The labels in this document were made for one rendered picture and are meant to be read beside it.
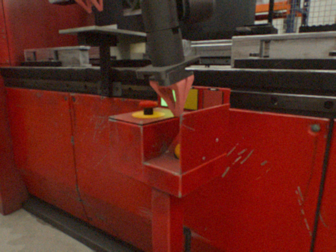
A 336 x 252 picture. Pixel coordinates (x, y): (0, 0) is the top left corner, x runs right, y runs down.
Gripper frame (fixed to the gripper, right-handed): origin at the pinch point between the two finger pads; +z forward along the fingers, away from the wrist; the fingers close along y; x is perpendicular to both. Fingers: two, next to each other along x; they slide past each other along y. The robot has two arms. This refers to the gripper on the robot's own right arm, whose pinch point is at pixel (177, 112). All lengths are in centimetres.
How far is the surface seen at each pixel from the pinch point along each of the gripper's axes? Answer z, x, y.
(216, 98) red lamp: 1.1, -1.8, 10.6
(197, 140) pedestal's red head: 4.5, -4.5, -1.0
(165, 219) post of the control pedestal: 23.7, 3.7, -5.4
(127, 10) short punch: -20, 57, 42
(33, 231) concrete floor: 78, 107, -14
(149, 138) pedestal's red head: 4.6, 4.7, -4.0
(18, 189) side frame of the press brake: 66, 137, -7
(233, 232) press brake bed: 48, 2, 18
